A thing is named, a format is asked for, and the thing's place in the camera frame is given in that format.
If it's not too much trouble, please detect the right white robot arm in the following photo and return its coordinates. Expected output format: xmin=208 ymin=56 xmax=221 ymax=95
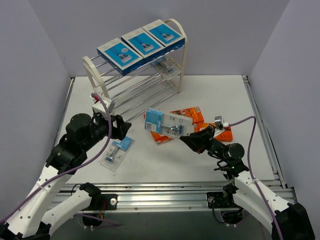
xmin=179 ymin=127 xmax=316 ymax=240

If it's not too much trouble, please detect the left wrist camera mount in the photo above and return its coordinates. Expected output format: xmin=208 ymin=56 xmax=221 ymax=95
xmin=90 ymin=95 xmax=115 ymax=119

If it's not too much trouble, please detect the gillette razor blister pack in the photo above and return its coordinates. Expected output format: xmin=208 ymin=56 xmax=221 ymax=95
xmin=150 ymin=56 xmax=182 ymax=80
xmin=144 ymin=107 xmax=194 ymax=139

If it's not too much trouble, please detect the orange Gillette Fusion5 box right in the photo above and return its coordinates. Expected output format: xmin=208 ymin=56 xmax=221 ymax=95
xmin=194 ymin=122 xmax=233 ymax=142

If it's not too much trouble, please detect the orange Gillette Fusion5 box centre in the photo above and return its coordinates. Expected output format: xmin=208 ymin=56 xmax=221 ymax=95
xmin=143 ymin=113 xmax=176 ymax=145

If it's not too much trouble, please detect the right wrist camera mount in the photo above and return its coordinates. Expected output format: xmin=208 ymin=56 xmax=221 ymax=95
xmin=214 ymin=115 xmax=231 ymax=133

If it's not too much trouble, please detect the small blue cartridge pack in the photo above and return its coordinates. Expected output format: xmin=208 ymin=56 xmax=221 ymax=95
xmin=98 ymin=136 xmax=135 ymax=172

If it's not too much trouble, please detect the orange Gillette styler box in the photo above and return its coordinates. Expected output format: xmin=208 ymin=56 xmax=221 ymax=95
xmin=170 ymin=106 xmax=204 ymax=125

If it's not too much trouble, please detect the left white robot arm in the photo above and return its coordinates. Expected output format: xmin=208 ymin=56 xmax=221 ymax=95
xmin=0 ymin=112 xmax=132 ymax=240

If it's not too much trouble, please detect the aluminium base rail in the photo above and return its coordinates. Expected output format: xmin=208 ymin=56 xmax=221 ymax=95
xmin=58 ymin=183 xmax=298 ymax=213

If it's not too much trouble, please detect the orange gillette fusion5 box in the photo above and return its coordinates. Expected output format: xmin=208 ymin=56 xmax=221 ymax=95
xmin=143 ymin=113 xmax=176 ymax=145
xmin=194 ymin=122 xmax=233 ymax=142

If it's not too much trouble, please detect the Gillette razor blister pack front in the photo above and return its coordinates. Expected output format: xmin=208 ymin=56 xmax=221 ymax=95
xmin=150 ymin=56 xmax=182 ymax=80

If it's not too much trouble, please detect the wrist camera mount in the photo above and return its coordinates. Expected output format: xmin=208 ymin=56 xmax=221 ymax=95
xmin=90 ymin=95 xmax=115 ymax=119
xmin=214 ymin=115 xmax=231 ymax=133

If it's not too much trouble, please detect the blue Harry's box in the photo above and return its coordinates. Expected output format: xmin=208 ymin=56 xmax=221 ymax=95
xmin=142 ymin=19 xmax=185 ymax=53
xmin=121 ymin=28 xmax=166 ymax=64
xmin=96 ymin=38 xmax=144 ymax=76

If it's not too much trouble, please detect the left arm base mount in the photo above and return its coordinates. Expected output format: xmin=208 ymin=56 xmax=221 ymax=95
xmin=82 ymin=193 xmax=118 ymax=228

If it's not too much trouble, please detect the cream metal-rod shelf rack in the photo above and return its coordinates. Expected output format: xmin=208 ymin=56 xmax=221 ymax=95
xmin=82 ymin=18 xmax=188 ymax=121

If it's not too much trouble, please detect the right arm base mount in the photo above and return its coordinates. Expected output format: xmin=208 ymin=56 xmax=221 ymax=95
xmin=206 ymin=191 xmax=247 ymax=227

